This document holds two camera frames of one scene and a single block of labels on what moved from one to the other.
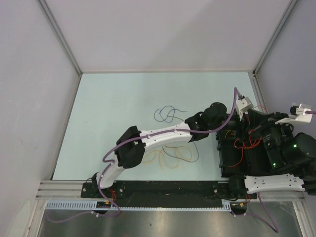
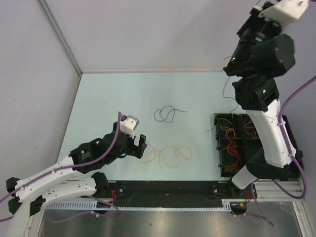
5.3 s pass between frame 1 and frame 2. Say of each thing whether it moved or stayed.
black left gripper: moved
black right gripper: moved
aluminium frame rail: stayed
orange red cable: moved
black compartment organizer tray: stayed
